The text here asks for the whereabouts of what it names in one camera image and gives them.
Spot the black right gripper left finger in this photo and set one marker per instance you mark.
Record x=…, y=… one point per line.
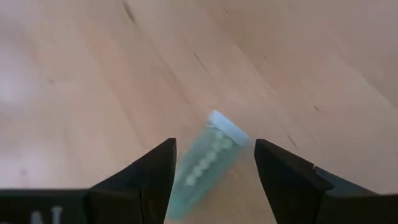
x=146, y=186

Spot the green clear medicine bottle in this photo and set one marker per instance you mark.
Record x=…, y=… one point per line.
x=203, y=165

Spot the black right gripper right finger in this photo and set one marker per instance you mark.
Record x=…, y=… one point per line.
x=289, y=183

